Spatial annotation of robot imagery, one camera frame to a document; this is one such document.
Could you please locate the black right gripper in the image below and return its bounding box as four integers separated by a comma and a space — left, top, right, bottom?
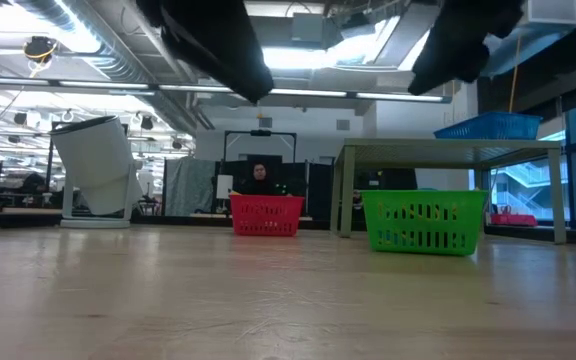
407, 0, 527, 97

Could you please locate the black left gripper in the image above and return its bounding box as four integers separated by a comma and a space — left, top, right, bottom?
135, 0, 275, 105

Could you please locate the blue plastic basket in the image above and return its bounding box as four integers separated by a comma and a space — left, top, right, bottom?
433, 111, 544, 141

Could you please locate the white cylindrical tilting desk lamp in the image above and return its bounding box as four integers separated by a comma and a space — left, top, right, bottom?
49, 115, 144, 230

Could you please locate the green perforated metal riser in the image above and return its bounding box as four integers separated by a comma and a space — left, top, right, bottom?
330, 138, 568, 245

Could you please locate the long white LED light bar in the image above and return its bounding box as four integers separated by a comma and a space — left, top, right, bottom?
0, 74, 453, 105

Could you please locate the white ceiling air unit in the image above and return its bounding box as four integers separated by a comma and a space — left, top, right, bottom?
517, 0, 576, 29

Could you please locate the person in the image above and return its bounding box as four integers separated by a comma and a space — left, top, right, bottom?
240, 162, 282, 197

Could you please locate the small white lamp shade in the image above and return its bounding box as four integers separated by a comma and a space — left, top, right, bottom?
216, 173, 234, 200

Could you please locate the grey cloth cover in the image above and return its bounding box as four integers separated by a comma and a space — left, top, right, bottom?
162, 156, 218, 217

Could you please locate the green plastic basket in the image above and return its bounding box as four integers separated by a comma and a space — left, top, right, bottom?
361, 188, 489, 257

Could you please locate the red plastic basket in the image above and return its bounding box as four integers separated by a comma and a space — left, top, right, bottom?
228, 194, 306, 237

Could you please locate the small red object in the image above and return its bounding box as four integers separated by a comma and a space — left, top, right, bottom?
489, 204, 539, 228

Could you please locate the yellow hanging cord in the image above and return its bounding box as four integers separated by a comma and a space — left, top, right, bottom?
507, 34, 523, 114

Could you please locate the silver spiral air duct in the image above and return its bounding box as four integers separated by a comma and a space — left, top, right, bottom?
12, 0, 204, 132

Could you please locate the black ceiling cord reel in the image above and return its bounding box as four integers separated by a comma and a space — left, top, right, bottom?
22, 35, 60, 66

